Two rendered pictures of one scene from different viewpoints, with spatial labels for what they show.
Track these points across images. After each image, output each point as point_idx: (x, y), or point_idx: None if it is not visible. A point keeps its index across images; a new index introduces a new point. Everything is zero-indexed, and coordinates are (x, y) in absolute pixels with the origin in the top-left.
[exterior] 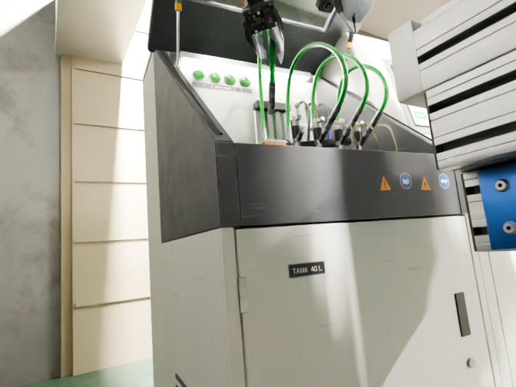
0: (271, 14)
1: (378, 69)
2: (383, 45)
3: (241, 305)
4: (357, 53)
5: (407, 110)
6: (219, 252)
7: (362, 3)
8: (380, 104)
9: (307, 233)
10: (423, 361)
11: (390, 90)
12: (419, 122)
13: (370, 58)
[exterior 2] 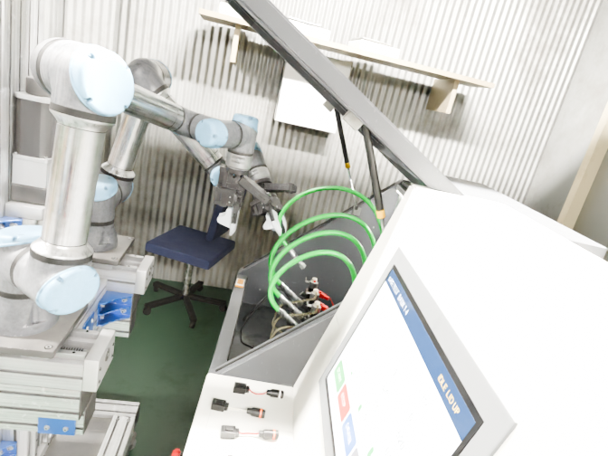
0: (254, 210)
1: (380, 265)
2: (426, 220)
3: None
4: (386, 227)
5: (340, 351)
6: None
7: (227, 214)
8: (338, 316)
9: None
10: None
11: (358, 308)
12: (330, 382)
13: (389, 242)
